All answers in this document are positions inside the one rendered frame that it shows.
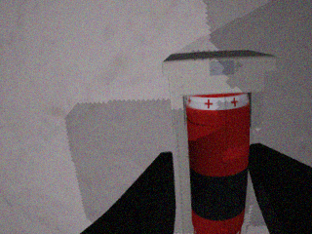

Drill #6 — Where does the red battery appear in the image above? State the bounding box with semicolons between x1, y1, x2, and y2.
186;93;250;234

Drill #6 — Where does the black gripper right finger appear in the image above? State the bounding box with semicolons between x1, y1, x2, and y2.
249;143;312;234

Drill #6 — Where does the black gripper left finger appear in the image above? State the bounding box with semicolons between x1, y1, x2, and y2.
79;152;176;234

